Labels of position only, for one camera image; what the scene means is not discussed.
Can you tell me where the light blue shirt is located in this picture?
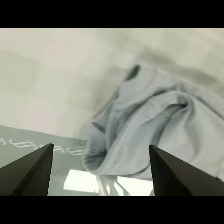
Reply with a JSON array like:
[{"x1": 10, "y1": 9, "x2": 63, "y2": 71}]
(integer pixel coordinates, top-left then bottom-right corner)
[{"x1": 82, "y1": 63, "x2": 224, "y2": 197}]

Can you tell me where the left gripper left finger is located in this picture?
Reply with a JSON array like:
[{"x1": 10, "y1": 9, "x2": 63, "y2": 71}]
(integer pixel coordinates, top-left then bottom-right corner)
[{"x1": 0, "y1": 142, "x2": 55, "y2": 197}]

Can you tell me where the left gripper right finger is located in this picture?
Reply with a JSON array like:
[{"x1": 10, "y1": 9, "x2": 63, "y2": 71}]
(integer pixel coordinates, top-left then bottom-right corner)
[{"x1": 148, "y1": 144, "x2": 224, "y2": 197}]

